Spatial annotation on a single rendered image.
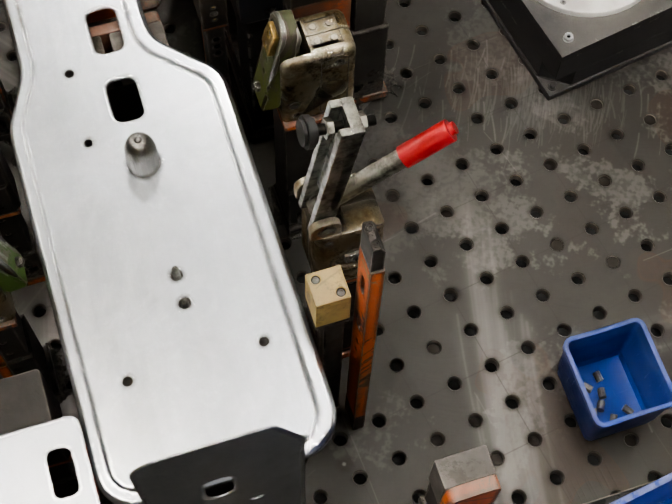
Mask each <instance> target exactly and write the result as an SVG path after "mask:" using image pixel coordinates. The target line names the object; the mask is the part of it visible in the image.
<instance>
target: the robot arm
mask: <svg viewBox="0 0 672 504"><path fill-rule="evenodd" d="M536 1H538V2H539V3H541V4H542V5H544V6H546V7H548V8H550V9H552V10H554V11H557V12H560V13H563V14H566V15H571V16H577V17H602V16H608V15H612V14H616V13H619V12H622V11H624V10H626V9H628V8H631V7H632V6H634V5H635V4H637V3H638V2H640V1H641V0H536Z"/></svg>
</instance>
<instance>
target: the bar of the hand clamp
mask: <svg viewBox="0 0 672 504"><path fill-rule="evenodd" d="M376 124H377V119H376V116H375V114H369V115H366V114H365V113H364V111H363V110H360V111H358V110H357V107H356V104H355V102H354V99H353V97H352V96H350V97H344V98H340V99H335V100H330V101H328V103H327V107H326V110H325V113H324V117H323V118H322V121H321V124H316V121H315V119H314V118H313V117H311V116H310V115H309V114H306V115H300V116H299V119H298V120H297V121H296V133H297V138H298V141H299V144H300V145H301V147H304V148H305V150H311V149H314V151H313V154H312V158H311V161H310V164H309V168H308V171H307V174H306V178H305V181H304V185H303V188H302V191H301V195H300V198H299V202H298V203H299V206H300V208H301V209H302V208H307V201H309V198H310V197H311V196H313V195H318V196H317V199H316V202H315V205H314V209H313V212H312V215H311V218H310V221H309V224H308V227H307V230H308V232H309V226H310V225H311V224H312V223H314V222H316V221H318V220H320V219H324V218H327V217H336V215H337V212H338V209H339V206H340V203H341V200H342V198H343V195H344V192H345V189H346V186H347V184H348V181H349V178H350V175H351V172H352V170H353V167H354V164H355V161H356V158H357V156H358V153H359V150H360V147H361V144H362V142H363V139H364V136H365V133H367V130H368V127H370V126H376Z"/></svg>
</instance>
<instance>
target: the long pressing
mask: <svg viewBox="0 0 672 504"><path fill-rule="evenodd" d="M2 1H3V5H4V8H5V12H6V16H7V20H8V24H9V28H10V32H11V36H12V40H13V43H14V47H15V51H16V55H17V59H18V63H19V67H20V84H19V89H18V93H17V97H16V101H15V106H14V110H13V114H12V118H11V123H10V137H11V142H12V146H13V150H14V154H15V158H16V162H17V166H18V170H19V174H20V178H21V183H22V187H23V191H24V195H25V199H26V203H27V207H28V211H29V215H30V219H31V223H32V227H33V231H34V235H35V239H36V243H37V247H38V251H39V255H40V259H41V263H42V268H43V272H44V276H45V280H46V284H47V288H48V292H49V296H50V300H51V304H52V308H53V312H54V316H55V320H56V324H57V328H58V332H59V336H60V340H61V344H62V348H63V353H64V357H65V361H66V365H67V369H68V373H69V377H70V381H71V385H72V389H73V393H74V397H75V401H76V405H77V409H78V413H79V417H80V421H81V425H82V429H83V434H84V438H85V442H86V446H87V450H88V454H89V458H90V462H91V466H92V470H93V474H94V478H95V480H96V483H97V486H98V487H99V489H100V490H101V492H102V493H103V494H104V496H105V497H106V498H107V499H108V500H110V501H111V502H113V503H114V504H143V503H142V501H141V499H140V498H139V496H138V494H137V492H136V490H135V488H134V486H133V484H132V483H131V481H130V479H129V474H130V473H131V472H132V471H133V470H134V469H136V468H137V467H139V466H141V465H143V464H145V463H148V462H151V461H154V460H156V459H160V458H163V457H166V456H170V455H173V454H176V453H179V452H183V451H186V450H189V449H193V448H196V447H199V446H202V445H206V444H209V443H212V442H216V441H219V440H222V439H225V438H229V437H232V436H235V435H239V434H242V433H245V432H249V431H252V430H255V429H258V428H262V427H265V426H270V425H277V426H280V427H282V428H284V429H287V430H289V431H292V432H294V433H297V434H299V435H302V436H304V438H305V459H306V458H309V457H311V456H314V455H315V454H317V453H318V452H320V451H321V450H322V449H323V448H324V447H325V446H326V445H327V444H328V442H329V441H330V439H331V438H332V436H333V433H334V431H335V426H336V420H337V413H336V406H335V401H334V398H333V395H332V392H331V389H330V386H329V383H328V380H327V377H326V374H325V371H324V368H323V365H322V362H321V359H320V356H319V353H318V350H317V347H316V344H315V341H314V338H313V335H312V332H311V329H310V327H309V324H308V321H307V318H306V315H305V312H304V309H303V306H302V303H301V300H300V297H299V294H298V291H297V288H296V285H295V282H294V279H293V276H292V273H291V270H290V267H289V264H288V261H287V258H286V255H285V252H284V249H283V246H282V243H281V240H280V237H279V234H278V231H277V228H276V225H275V222H274V219H273V216H272V213H271V210H270V207H269V204H268V201H267V198H266V195H265V192H264V189H263V186H262V183H261V180H260V177H259V174H258V171H257V168H256V165H255V162H254V159H253V156H252V153H251V150H250V147H249V144H248V141H247V138H246V135H245V132H244V129H243V126H242V123H241V120H240V117H239V114H238V111H237V108H236V105H235V102H234V99H233V96H232V93H231V90H230V87H229V84H228V82H227V80H226V78H225V77H224V75H223V74H222V73H221V72H220V71H219V70H218V69H216V68H215V67H214V66H212V65H210V64H208V63H206V62H203V61H201V60H199V59H197V58H194V57H192V56H190V55H188V54H185V53H183V52H181V51H179V50H177V49H174V48H172V47H170V46H168V45H165V44H164V43H162V42H160V41H159V40H158V39H156V38H155V37H154V36H153V34H152V33H151V32H150V30H149V28H148V25H147V21H146V18H145V15H144V12H143V9H142V5H141V2H140V0H2ZM105 9H109V10H112V11H113V12H114V13H115V16H116V19H117V22H118V26H119V29H120V32H121V36H122V39H123V42H124V45H123V47H122V48H121V49H120V50H118V51H115V52H111V53H107V54H99V53H97V52H96V50H95V47H94V44H93V40H92V37H91V33H90V30H89V26H88V23H87V17H88V15H89V14H91V13H93V12H97V11H101V10H105ZM68 70H71V71H73V72H74V75H73V77H71V78H67V77H65V72H66V71H68ZM124 79H131V80H133V81H134V82H135V83H136V86H137V89H138V93H139V96H140V99H141V103H142V106H143V109H144V113H143V115H142V116H141V117H140V118H138V119H135V120H131V121H127V122H119V121H117V120H116V119H115V117H114V113H113V110H112V106H111V103H110V99H109V96H108V92H107V88H108V86H109V85H110V84H111V83H113V82H116V81H120V80H124ZM135 132H144V133H146V134H148V135H149V136H150V137H151V138H152V139H153V140H154V142H155V144H156V147H157V151H158V155H159V158H160V167H159V169H158V171H157V172H156V173H155V174H154V175H152V176H150V177H145V178H140V177H136V176H134V175H133V174H132V173H130V172H129V169H128V167H127V161H126V158H125V154H124V145H125V141H126V139H127V138H128V137H129V136H130V135H131V134H132V133H135ZM86 140H92V141H93V145H92V146H91V147H85V146H84V142H85V141H86ZM173 266H177V267H178V268H179V270H180V271H181V272H182V273H183V277H182V278H181V279H180V280H178V281H174V280H172V279H171V277H170V275H171V269H172V267H173ZM182 298H188V299H190V301H191V305H190V307H189V308H187V309H182V308H180V307H179V301H180V299H182ZM261 337H267V338H268V339H269V344H268V345H267V346H261V345H260V344H259V339H260V338H261ZM125 377H131V378H132V379H133V383H132V385H131V386H128V387H126V386H124V385H123V384H122V380H123V379H124V378H125Z"/></svg>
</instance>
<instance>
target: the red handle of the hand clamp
mask: <svg viewBox="0 0 672 504"><path fill-rule="evenodd" d="M458 133H459V130H458V128H457V126H456V124H455V123H454V122H453V121H451V122H450V123H449V122H448V121H447V120H446V119H444V120H442V121H440V122H438V123H437V124H435V125H433V126H432V127H430V128H428V129H426V130H425V131H423V132H421V133H420V134H418V135H416V136H414V137H413V138H411V139H409V140H408V141H406V142H404V143H402V144H401V145H399V146H397V147H396V150H394V151H393V152H391V153H389V154H388V155H386V156H384V157H382V158H381V159H379V160H377V161H376V162H374V163H372V164H370V165H369V166H367V167H365V168H364V169H362V170H360V171H358V172H357V173H355V174H353V175H352V176H350V178H349V181H348V184H347V186H346V189H345V192H344V195H343V198H342V200H341V203H340V205H341V204H343V203H345V202H347V201H348V200H350V199H352V198H354V197H355V196H357V195H359V194H361V193H362V192H364V191H366V190H368V189H369V188H371V187H373V186H375V185H376V184H378V183H380V182H382V181H383V180H385V179H387V178H389V177H390V176H392V175H394V174H395V173H397V172H399V171H401V170H402V169H404V168H406V167H407V168H410V167H412V166H414V165H415V164H417V163H419V162H421V161H422V160H424V159H426V158H428V157H429V156H431V155H433V154H435V153H436V152H438V151H440V150H442V149H443V148H445V147H447V146H449V145H450V144H452V143H454V142H456V141H457V135H456V134H458ZM317 196H318V195H313V196H311V197H310V198H309V201H307V208H308V211H309V213H310V214H311V215H312V212H313V209H314V205H315V202H316V199H317Z"/></svg>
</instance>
